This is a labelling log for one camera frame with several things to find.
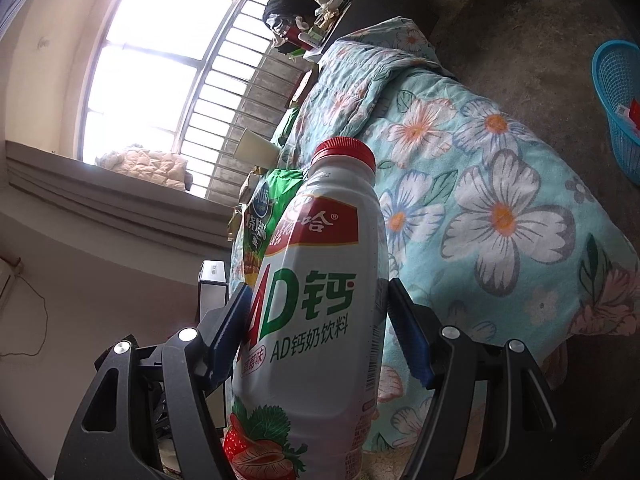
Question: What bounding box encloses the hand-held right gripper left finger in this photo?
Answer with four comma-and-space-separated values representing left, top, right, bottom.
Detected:
54, 281, 256, 480

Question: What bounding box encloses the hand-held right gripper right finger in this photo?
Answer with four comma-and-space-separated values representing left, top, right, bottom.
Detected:
387, 277, 581, 480

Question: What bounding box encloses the white red-capped drink bottle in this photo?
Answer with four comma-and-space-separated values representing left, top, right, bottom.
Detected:
222, 137, 391, 480

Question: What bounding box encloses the blue plastic mesh basket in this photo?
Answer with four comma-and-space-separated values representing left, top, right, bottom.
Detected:
591, 40, 640, 186

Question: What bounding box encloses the green snack bag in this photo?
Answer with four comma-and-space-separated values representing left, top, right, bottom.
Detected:
227, 167, 313, 291

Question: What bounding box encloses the floral teal blanket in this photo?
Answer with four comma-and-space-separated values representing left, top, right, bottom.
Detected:
280, 17, 640, 453

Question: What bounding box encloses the beige quilted coat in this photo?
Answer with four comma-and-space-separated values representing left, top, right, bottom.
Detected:
95, 144, 193, 192

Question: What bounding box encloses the small green packet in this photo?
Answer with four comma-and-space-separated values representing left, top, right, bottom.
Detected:
272, 105, 302, 147

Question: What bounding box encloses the metal window grille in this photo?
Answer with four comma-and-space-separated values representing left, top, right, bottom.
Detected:
175, 0, 321, 202

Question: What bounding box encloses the black bag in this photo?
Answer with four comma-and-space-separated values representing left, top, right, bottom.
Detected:
263, 0, 321, 31

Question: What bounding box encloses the thin wall cable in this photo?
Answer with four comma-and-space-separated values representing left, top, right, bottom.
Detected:
0, 260, 49, 357

